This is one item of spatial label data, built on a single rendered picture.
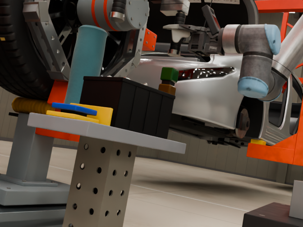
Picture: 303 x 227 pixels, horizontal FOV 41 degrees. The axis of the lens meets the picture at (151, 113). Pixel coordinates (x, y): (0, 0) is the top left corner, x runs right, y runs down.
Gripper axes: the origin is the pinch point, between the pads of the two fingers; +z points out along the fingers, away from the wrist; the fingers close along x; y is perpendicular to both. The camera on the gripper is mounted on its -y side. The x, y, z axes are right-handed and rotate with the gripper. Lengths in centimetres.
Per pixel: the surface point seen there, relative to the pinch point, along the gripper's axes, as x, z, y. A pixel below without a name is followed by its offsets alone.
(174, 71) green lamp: -18.3, -13.9, 18.1
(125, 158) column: -40, -17, 44
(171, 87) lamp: -18.8, -13.9, 22.8
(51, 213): -20, 21, 67
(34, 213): -28, 21, 67
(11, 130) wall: 496, 673, 58
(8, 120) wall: 482, 671, 35
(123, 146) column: -41, -17, 42
